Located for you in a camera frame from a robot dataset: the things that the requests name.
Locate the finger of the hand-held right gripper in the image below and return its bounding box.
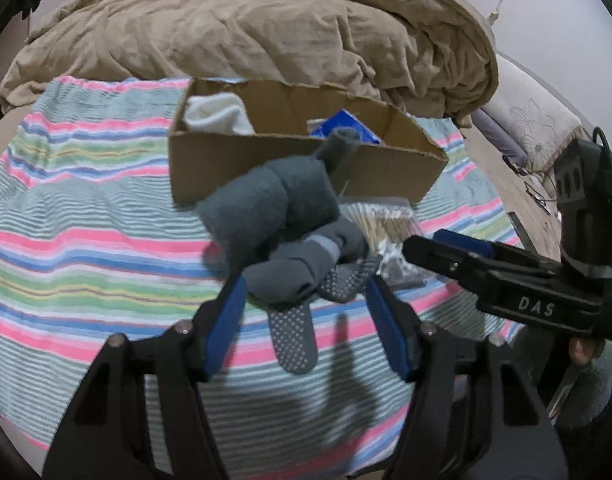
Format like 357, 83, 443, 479
402, 235, 493, 302
432, 228, 563, 274

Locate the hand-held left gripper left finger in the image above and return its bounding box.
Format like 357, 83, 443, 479
43, 275, 250, 480

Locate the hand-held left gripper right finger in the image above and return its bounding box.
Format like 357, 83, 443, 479
365, 275, 570, 480

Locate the grey non-slip sock bundle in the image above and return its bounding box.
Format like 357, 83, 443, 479
195, 127, 383, 376

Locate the cardboard box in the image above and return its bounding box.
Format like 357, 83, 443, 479
167, 77, 450, 209

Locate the person's right hand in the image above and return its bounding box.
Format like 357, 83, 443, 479
570, 336, 604, 367

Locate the cotton swab pack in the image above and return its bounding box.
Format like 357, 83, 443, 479
342, 202, 428, 289

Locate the floral beige pillow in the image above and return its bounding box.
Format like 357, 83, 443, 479
478, 54, 589, 173

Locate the blue packet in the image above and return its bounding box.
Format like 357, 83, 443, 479
308, 109, 385, 146

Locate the striped blanket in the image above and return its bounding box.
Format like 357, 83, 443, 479
0, 75, 529, 480

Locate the white cloth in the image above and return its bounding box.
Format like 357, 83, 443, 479
183, 92, 257, 136

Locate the beige duvet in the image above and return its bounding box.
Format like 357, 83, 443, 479
0, 0, 500, 128

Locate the dark hanging clothing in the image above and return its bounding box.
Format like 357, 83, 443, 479
0, 0, 48, 78

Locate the black cable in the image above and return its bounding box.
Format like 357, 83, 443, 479
501, 154, 564, 211

